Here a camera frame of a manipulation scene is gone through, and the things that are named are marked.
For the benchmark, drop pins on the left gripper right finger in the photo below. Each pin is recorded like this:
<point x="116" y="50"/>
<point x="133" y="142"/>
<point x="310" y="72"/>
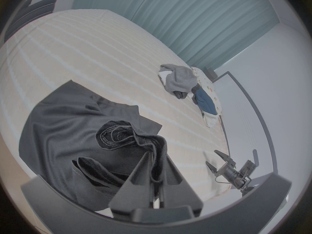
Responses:
<point x="180" y="194"/>

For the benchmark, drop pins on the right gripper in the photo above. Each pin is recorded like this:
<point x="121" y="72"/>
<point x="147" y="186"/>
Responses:
<point x="229" y="172"/>

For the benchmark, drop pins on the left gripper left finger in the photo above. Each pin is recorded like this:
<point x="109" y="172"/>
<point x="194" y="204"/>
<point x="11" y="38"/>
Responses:
<point x="136" y="186"/>

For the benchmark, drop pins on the black T-shirt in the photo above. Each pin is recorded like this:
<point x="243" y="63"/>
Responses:
<point x="73" y="130"/>

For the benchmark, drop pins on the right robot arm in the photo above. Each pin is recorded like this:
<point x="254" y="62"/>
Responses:
<point x="247" y="169"/>

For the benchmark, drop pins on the pile of clothes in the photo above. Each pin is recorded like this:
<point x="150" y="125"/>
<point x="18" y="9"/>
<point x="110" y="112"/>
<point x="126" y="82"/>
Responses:
<point x="180" y="79"/>

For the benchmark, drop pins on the bed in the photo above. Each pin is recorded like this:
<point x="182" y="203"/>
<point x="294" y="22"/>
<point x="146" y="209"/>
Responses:
<point x="85" y="52"/>

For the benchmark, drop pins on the white printed pillow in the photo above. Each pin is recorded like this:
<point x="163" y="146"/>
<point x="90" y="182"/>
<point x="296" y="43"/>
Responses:
<point x="214" y="94"/>

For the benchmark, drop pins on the grey bedside table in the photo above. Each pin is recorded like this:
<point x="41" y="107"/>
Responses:
<point x="209" y="73"/>

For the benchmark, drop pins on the black chest of drawers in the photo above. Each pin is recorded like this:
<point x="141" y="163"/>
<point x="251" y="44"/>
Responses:
<point x="29" y="16"/>

